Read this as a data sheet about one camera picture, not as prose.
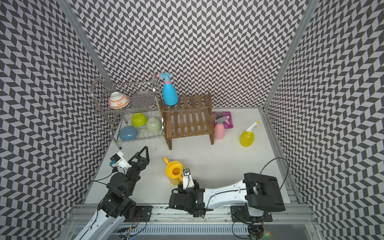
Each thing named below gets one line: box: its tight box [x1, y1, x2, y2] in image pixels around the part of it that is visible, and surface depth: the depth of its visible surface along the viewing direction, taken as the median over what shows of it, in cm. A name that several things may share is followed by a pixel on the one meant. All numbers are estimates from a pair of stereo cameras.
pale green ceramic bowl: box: [146, 117, 162, 132], surface depth 99 cm
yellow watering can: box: [163, 157, 184, 186], surface depth 77 cm
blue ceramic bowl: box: [119, 126, 138, 142], surface depth 97 cm
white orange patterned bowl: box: [108, 91, 130, 109], surface depth 83 cm
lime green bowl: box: [131, 112, 147, 127], surface depth 103 cm
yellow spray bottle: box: [239, 121, 260, 147], surface depth 93 cm
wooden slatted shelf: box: [159, 91, 215, 150], surface depth 91 cm
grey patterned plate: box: [130, 90, 155, 108], surface depth 86 cm
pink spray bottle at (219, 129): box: [214, 117, 228, 141], surface depth 94 cm
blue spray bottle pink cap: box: [156, 72, 179, 106], surface depth 81 cm
